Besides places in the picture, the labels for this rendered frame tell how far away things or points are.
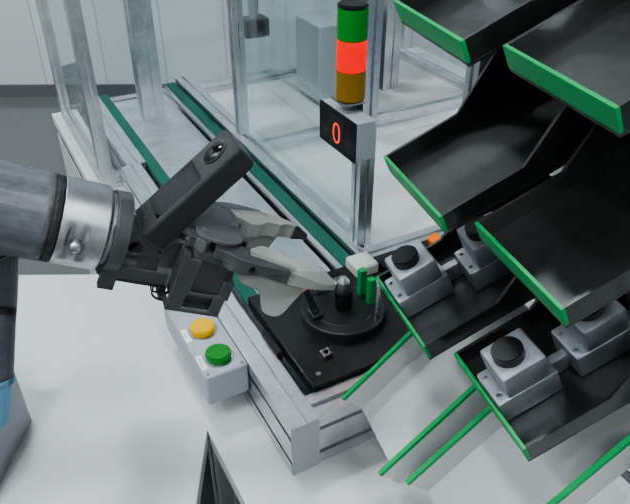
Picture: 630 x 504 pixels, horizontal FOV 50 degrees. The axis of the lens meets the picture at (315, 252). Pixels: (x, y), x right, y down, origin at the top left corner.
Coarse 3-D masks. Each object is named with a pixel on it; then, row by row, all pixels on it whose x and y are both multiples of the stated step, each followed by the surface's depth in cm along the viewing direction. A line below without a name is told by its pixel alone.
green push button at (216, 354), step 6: (210, 348) 104; (216, 348) 104; (222, 348) 104; (228, 348) 104; (210, 354) 103; (216, 354) 103; (222, 354) 103; (228, 354) 103; (210, 360) 103; (216, 360) 102; (222, 360) 103; (228, 360) 104
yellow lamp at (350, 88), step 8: (336, 72) 110; (336, 80) 111; (344, 80) 109; (352, 80) 109; (360, 80) 109; (336, 88) 111; (344, 88) 110; (352, 88) 110; (360, 88) 110; (336, 96) 112; (344, 96) 111; (352, 96) 110; (360, 96) 111
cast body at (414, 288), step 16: (416, 240) 76; (400, 256) 74; (416, 256) 73; (432, 256) 73; (400, 272) 73; (416, 272) 73; (432, 272) 73; (448, 272) 77; (400, 288) 76; (416, 288) 74; (432, 288) 75; (448, 288) 76; (400, 304) 75; (416, 304) 75
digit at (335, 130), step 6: (330, 114) 115; (330, 120) 116; (336, 120) 114; (342, 120) 112; (330, 126) 117; (336, 126) 115; (342, 126) 113; (330, 132) 117; (336, 132) 115; (342, 132) 113; (330, 138) 118; (336, 138) 116; (342, 138) 114; (336, 144) 116; (342, 144) 115; (342, 150) 115
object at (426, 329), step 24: (456, 240) 81; (384, 288) 78; (456, 288) 77; (504, 288) 74; (432, 312) 76; (456, 312) 74; (480, 312) 70; (504, 312) 71; (432, 336) 73; (456, 336) 71
